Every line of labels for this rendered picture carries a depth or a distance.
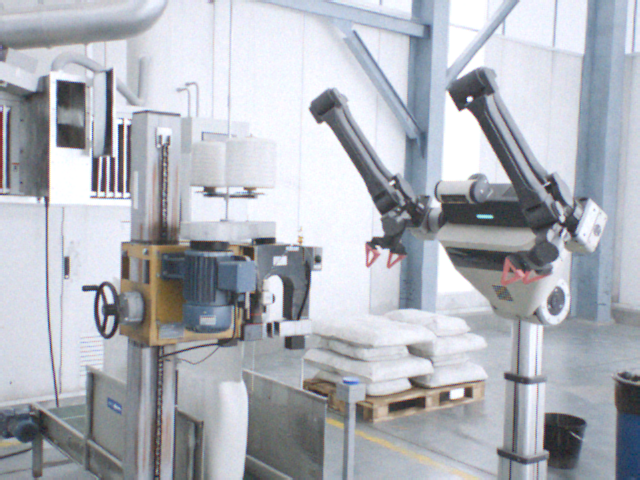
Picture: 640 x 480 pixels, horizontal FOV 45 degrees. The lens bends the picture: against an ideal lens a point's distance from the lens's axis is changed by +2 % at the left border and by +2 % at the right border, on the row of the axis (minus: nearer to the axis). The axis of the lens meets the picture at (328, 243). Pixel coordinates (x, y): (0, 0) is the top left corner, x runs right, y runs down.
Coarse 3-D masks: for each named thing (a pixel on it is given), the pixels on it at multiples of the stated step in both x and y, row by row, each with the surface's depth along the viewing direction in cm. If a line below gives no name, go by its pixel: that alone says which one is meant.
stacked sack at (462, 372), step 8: (440, 368) 577; (448, 368) 580; (456, 368) 583; (464, 368) 584; (472, 368) 589; (480, 368) 593; (416, 376) 572; (424, 376) 567; (432, 376) 563; (440, 376) 565; (448, 376) 570; (456, 376) 574; (464, 376) 580; (472, 376) 585; (480, 376) 590; (416, 384) 572; (424, 384) 563; (432, 384) 561; (440, 384) 565; (448, 384) 571
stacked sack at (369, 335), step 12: (348, 324) 550; (360, 324) 545; (372, 324) 553; (384, 324) 554; (396, 324) 562; (336, 336) 548; (348, 336) 540; (360, 336) 531; (372, 336) 523; (384, 336) 525; (396, 336) 531; (408, 336) 538; (420, 336) 546; (432, 336) 554; (372, 348) 524
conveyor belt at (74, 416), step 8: (56, 408) 400; (64, 408) 401; (72, 408) 401; (80, 408) 401; (64, 416) 386; (72, 416) 387; (80, 416) 387; (72, 424) 373; (80, 424) 374; (80, 432) 362; (248, 472) 313
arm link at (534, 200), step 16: (480, 96) 190; (480, 112) 191; (496, 112) 193; (480, 128) 194; (496, 128) 191; (496, 144) 193; (512, 144) 193; (512, 160) 193; (512, 176) 194; (528, 176) 194; (528, 192) 194; (544, 192) 195; (528, 208) 197; (544, 208) 194; (544, 224) 197
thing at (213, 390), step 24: (192, 360) 311; (216, 360) 295; (240, 360) 281; (192, 384) 294; (216, 384) 285; (240, 384) 288; (192, 408) 293; (216, 408) 284; (240, 408) 287; (216, 432) 284; (240, 432) 287; (216, 456) 284; (240, 456) 288
